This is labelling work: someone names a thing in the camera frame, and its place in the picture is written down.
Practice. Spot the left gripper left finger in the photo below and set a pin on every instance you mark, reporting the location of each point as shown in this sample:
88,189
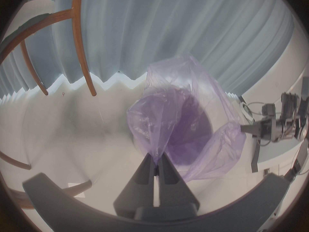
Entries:
135,192

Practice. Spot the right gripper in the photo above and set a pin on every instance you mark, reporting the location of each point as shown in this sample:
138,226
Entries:
271,129

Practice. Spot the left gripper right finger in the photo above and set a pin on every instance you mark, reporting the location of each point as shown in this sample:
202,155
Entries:
178,192

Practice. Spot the purple plastic bag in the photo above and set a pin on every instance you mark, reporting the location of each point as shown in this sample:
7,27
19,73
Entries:
154,119

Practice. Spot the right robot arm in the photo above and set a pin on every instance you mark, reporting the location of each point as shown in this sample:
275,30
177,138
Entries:
291,107

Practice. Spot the white trash bin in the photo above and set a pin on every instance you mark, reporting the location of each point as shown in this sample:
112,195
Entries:
188,129

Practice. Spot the pale blue curtain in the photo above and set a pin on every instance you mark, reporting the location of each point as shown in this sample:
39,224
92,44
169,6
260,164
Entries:
157,28

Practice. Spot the white cushioned wooden chair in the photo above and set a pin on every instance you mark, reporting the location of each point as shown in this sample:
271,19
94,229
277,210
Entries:
79,45

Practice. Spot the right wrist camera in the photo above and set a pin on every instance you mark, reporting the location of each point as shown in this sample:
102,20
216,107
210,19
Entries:
268,110

